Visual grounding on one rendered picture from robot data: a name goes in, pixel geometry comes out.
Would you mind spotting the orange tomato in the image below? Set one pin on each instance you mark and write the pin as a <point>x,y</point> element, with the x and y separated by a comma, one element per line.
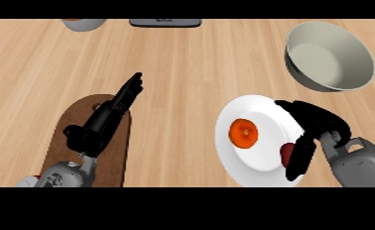
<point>243,133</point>

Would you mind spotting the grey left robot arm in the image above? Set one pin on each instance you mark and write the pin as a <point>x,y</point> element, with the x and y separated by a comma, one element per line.
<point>65,174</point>

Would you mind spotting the brown wooden cutting board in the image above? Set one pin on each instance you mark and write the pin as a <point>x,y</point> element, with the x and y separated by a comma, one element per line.
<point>109,164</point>

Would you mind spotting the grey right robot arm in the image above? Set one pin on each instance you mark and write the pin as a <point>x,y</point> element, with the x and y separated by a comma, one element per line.
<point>348,163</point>

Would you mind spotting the white round cup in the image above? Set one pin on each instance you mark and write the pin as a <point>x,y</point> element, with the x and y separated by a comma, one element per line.
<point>82,24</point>

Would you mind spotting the grey bowl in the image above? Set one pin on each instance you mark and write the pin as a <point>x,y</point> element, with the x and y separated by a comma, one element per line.
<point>332,58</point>

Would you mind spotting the dark grey appliance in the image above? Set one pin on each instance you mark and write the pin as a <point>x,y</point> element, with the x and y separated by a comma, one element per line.
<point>165,23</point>

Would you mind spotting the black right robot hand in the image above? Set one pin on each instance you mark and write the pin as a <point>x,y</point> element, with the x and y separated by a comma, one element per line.
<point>311,121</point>

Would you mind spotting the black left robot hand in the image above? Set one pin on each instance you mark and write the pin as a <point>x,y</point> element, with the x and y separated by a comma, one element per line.
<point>105,118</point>

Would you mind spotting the red round fruit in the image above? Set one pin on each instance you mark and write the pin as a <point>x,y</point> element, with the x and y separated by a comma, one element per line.
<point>286,153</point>

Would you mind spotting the white round plate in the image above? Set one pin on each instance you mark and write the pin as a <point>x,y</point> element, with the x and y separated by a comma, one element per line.
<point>254,141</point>

